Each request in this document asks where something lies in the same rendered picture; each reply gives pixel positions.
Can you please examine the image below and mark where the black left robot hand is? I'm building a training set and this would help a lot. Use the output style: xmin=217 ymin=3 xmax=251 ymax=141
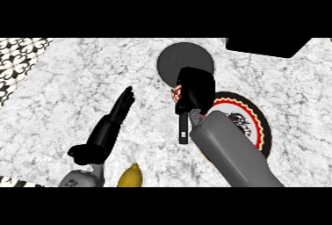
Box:
xmin=67 ymin=85 xmax=136 ymax=166

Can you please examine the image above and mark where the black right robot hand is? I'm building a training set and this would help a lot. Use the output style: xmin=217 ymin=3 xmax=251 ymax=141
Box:
xmin=174 ymin=66 xmax=217 ymax=116

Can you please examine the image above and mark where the red and white cupcake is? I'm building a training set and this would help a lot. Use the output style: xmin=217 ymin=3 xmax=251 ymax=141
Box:
xmin=170 ymin=84 xmax=183 ymax=104

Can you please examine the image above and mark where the dark grey pan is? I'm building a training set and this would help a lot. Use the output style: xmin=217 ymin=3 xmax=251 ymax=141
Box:
xmin=155 ymin=42 xmax=216 ymax=145

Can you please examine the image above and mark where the plate with red black rim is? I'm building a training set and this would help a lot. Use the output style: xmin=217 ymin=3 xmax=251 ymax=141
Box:
xmin=201 ymin=91 xmax=273 ymax=159

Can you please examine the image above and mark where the yellow banana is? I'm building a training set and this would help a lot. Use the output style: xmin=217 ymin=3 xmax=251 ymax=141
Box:
xmin=117 ymin=163 xmax=145 ymax=188

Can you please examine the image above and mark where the black appliance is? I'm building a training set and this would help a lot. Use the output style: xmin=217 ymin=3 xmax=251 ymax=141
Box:
xmin=225 ymin=37 xmax=313 ymax=59

